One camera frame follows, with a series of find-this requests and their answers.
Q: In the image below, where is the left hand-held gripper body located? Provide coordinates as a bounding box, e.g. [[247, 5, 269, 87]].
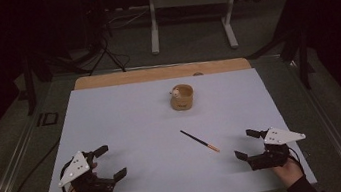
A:
[[53, 146, 118, 192]]

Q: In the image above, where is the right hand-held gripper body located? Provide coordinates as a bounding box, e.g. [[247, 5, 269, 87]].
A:
[[243, 122, 310, 172]]

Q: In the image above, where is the black brush with wooden tip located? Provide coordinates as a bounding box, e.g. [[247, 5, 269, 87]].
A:
[[179, 125, 221, 158]]

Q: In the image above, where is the wooden pen holder cup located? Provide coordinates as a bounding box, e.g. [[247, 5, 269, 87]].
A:
[[167, 82, 197, 113]]

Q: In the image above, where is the person's right hand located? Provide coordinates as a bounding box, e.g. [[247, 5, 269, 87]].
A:
[[270, 154, 307, 190]]

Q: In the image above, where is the white table mat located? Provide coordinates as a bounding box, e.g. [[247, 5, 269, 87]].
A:
[[23, 58, 319, 192]]

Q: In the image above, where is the black stand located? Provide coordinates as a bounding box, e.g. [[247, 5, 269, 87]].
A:
[[244, 19, 319, 98]]

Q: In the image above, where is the wooden table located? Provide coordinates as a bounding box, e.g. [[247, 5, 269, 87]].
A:
[[72, 53, 252, 94]]

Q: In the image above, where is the black tripod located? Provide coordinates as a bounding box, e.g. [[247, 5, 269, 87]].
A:
[[82, 21, 133, 78]]

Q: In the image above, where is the right hand-held gripper cable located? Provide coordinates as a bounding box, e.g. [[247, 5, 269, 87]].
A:
[[286, 143, 306, 175]]

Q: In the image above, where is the hand-held gripper cable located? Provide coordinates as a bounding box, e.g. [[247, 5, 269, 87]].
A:
[[286, 143, 306, 175], [54, 159, 78, 192]]

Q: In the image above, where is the left hand-held gripper cable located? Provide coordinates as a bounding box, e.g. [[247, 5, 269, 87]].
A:
[[54, 159, 78, 192]]

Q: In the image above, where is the white cable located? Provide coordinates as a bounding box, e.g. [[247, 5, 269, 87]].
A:
[[106, 7, 153, 31]]

